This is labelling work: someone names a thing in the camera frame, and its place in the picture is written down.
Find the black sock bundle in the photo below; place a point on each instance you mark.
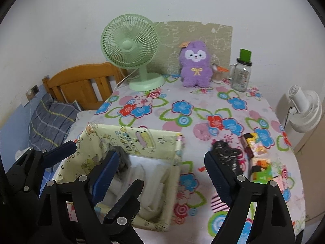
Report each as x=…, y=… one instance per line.
x=226, y=155

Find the patterned beige board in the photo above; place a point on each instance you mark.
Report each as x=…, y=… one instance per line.
x=172, y=35

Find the beige door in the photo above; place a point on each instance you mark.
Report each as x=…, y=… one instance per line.
x=312, y=170

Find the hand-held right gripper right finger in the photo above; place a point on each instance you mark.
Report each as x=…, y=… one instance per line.
x=221, y=180

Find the purple plush toy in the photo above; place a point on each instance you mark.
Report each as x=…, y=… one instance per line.
x=195, y=68

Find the grey glove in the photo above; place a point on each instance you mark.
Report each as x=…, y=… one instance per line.
x=123, y=158

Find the white cloth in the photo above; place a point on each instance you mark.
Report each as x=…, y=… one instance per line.
x=152, y=183

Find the green desk fan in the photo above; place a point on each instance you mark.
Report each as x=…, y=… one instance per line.
x=127, y=45

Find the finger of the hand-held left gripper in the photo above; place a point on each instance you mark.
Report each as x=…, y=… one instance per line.
x=61, y=152
x=127, y=203

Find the white floor fan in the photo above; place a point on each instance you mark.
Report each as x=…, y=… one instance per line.
x=308, y=111

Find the yellow fabric storage box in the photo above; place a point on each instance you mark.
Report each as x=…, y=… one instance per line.
x=142, y=137

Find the cartoon print packet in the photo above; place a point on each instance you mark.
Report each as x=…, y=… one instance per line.
x=260, y=148

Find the colourful printed packet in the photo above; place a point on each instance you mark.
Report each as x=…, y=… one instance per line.
x=262, y=175

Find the wooden chair back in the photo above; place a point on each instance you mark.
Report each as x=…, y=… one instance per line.
x=76, y=86

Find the grey plaid pillow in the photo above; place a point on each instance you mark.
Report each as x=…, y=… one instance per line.
x=50, y=119

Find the glass jar green lid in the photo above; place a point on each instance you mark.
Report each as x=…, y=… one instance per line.
x=241, y=78

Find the small container orange lid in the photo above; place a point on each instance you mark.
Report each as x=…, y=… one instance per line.
x=218, y=77

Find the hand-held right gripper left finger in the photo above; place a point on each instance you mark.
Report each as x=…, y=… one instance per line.
x=106, y=175

